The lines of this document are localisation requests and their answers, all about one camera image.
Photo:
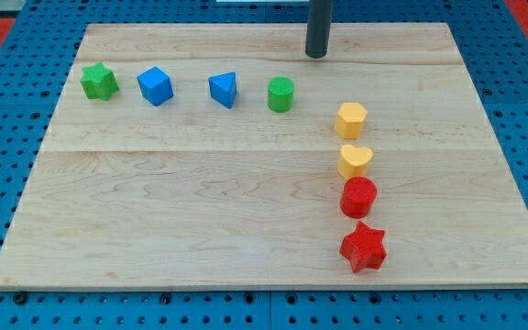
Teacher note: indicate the yellow heart block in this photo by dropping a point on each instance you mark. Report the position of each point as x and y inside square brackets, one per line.
[354, 161]

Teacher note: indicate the red cylinder block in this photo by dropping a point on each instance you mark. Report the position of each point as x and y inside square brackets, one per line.
[358, 197]

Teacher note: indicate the blue triangular prism block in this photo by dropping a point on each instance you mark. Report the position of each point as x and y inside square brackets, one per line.
[223, 88]

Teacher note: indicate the yellow hexagon block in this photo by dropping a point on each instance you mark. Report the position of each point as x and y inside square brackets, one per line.
[350, 120]

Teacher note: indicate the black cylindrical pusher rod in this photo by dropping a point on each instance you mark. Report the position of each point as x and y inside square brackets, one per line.
[318, 28]

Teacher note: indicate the light wooden board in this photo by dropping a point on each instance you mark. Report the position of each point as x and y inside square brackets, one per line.
[125, 196]

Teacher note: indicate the red star block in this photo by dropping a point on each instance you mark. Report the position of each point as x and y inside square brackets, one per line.
[364, 248]

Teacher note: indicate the green star block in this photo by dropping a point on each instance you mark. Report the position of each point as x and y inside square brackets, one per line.
[98, 82]

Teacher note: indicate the green cylinder block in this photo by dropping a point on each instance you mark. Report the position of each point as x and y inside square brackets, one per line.
[280, 94]

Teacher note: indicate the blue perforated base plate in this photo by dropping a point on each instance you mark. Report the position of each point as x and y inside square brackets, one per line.
[34, 64]

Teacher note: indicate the blue cube block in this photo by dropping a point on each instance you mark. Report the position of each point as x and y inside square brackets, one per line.
[155, 86]

